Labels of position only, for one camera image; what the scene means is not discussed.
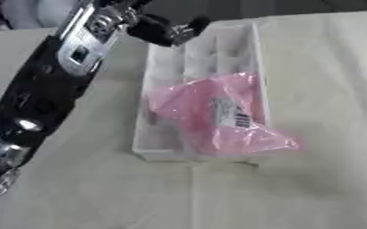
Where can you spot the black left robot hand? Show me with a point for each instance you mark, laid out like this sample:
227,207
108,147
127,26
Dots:
158,28

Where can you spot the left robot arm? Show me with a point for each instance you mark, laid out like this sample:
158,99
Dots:
40,86

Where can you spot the white compartment box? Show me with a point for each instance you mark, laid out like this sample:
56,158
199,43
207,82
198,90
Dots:
202,56

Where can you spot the pink plastic bag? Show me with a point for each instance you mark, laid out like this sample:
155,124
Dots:
212,116

